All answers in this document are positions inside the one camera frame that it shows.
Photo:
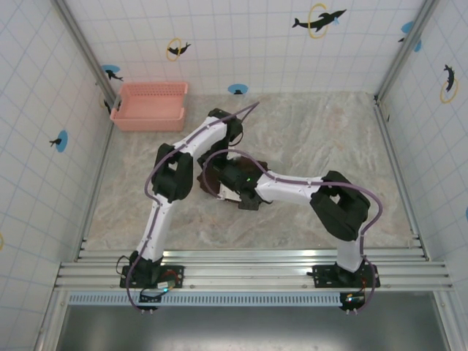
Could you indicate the brown long pants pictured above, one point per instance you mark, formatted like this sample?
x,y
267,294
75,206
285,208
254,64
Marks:
x,y
244,164

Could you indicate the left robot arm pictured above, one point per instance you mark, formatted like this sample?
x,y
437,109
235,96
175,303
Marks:
x,y
157,226

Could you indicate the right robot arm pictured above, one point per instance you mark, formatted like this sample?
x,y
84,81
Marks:
x,y
292,190

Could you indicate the blue oval fin sticker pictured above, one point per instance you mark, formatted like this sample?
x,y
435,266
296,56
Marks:
x,y
237,88

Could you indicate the pink plastic basket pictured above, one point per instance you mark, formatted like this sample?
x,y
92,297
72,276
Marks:
x,y
146,106

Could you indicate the small black fish sticker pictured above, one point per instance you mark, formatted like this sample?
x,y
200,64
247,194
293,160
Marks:
x,y
106,106

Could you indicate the shark blue circle sticker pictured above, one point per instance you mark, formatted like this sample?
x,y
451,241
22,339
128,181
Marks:
x,y
109,70

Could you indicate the fish blue circle sticker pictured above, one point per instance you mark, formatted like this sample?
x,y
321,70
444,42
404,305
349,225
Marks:
x,y
63,140

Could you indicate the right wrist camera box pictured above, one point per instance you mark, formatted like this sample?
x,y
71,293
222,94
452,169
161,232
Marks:
x,y
226,192

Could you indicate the aluminium mounting rail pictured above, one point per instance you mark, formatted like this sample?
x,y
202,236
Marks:
x,y
248,272

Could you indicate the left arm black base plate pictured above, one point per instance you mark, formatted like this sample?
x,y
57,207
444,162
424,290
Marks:
x,y
175,272

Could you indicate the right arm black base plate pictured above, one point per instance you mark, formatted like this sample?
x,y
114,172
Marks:
x,y
321,274

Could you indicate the left aluminium corner post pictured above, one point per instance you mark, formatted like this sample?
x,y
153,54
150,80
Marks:
x,y
84,47

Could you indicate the aluminium corner post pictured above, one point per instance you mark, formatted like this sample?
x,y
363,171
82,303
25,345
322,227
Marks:
x,y
84,47
406,51

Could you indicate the right aluminium corner post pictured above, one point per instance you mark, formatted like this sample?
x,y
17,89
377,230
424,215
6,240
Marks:
x,y
406,51

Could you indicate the blue sticker behind post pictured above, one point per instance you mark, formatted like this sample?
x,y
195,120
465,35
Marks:
x,y
407,27

